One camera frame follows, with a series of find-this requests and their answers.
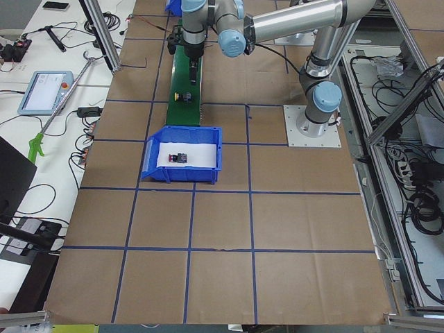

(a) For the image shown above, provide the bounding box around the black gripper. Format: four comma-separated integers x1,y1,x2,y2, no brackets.
184,42,203,85

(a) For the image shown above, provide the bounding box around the yellow push button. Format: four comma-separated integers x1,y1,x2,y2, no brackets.
173,92,192,103

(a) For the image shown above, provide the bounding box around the red push button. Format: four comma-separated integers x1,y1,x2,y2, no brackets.
168,153,188,164

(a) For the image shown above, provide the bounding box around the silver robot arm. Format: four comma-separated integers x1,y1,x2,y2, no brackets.
172,0,375,138

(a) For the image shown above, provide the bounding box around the green conveyor belt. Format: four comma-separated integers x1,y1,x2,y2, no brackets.
165,19,204,126

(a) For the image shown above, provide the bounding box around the blue bin left side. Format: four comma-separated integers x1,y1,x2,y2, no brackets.
164,0,182,17

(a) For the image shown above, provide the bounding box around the blue bin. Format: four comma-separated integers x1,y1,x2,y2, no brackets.
164,0,182,17
141,126,223,184

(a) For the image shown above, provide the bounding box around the blue bin right side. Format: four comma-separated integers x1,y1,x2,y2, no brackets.
141,126,223,184

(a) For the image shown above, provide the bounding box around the white foam pad right bin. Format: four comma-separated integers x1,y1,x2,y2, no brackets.
157,142,218,168

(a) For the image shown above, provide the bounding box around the black power adapter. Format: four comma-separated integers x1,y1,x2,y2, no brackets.
76,106,103,118

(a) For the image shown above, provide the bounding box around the teach pendant tablet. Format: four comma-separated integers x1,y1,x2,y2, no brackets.
17,71,74,116

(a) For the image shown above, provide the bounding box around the red black conveyor wire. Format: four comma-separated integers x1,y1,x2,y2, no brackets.
126,13,174,33

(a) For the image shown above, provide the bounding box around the aluminium frame post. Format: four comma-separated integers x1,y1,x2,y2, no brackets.
79,0,121,73

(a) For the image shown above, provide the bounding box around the green handled reach grabber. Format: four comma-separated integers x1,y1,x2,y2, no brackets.
28,51,101,164

